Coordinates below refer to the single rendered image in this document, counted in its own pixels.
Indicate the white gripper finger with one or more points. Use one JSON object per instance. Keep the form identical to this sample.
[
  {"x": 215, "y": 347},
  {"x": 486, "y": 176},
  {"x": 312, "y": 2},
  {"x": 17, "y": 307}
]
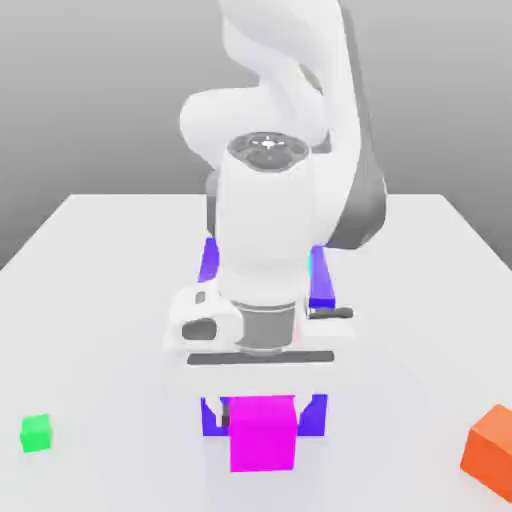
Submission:
[
  {"x": 302, "y": 404},
  {"x": 219, "y": 410}
]

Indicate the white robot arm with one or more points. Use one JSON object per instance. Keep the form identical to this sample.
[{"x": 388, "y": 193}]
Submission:
[{"x": 264, "y": 224}]

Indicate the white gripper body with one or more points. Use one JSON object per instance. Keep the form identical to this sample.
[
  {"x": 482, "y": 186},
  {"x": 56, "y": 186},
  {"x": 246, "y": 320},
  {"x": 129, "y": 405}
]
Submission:
[{"x": 260, "y": 378}]

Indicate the small magenta cube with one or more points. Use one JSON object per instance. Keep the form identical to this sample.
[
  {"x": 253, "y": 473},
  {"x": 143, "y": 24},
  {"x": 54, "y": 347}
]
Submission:
[{"x": 262, "y": 436}]

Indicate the large blue box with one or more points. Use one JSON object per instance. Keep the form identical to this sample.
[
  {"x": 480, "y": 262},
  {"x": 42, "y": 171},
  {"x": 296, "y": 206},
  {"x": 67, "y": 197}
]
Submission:
[{"x": 322, "y": 280}]

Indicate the large orange box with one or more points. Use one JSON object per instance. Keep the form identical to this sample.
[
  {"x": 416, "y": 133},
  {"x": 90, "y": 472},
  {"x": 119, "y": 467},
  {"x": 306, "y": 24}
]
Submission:
[{"x": 490, "y": 450}]

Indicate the small green cube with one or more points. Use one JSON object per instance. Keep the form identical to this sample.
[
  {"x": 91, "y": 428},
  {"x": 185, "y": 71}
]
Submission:
[{"x": 36, "y": 434}]

